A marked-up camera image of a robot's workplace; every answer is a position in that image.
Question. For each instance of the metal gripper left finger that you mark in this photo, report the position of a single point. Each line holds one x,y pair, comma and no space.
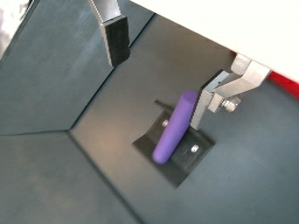
113,30

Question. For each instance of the red foam shape board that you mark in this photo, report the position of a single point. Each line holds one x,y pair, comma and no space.
288,85

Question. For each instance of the purple foam cylinder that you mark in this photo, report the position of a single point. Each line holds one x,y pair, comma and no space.
176,127

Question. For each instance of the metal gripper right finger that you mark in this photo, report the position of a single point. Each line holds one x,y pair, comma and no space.
221,90

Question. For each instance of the black curved cradle stand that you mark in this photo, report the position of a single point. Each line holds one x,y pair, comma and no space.
189,152

